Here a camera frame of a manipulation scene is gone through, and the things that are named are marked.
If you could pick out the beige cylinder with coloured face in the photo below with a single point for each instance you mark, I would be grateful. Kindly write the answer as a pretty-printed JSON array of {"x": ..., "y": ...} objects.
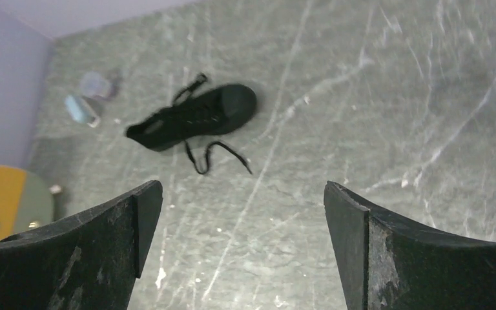
[{"x": 26, "y": 201}]

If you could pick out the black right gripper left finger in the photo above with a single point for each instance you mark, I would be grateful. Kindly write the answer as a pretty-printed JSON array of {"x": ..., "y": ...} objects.
[{"x": 89, "y": 260}]

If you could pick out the black canvas sneaker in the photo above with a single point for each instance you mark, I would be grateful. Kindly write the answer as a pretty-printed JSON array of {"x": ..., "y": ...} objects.
[{"x": 216, "y": 112}]

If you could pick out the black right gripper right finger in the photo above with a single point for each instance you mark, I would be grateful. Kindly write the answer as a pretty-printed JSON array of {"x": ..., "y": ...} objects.
[{"x": 388, "y": 261}]

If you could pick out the light blue stapler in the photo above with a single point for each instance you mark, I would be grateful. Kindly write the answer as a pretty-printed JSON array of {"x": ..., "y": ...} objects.
[{"x": 80, "y": 111}]

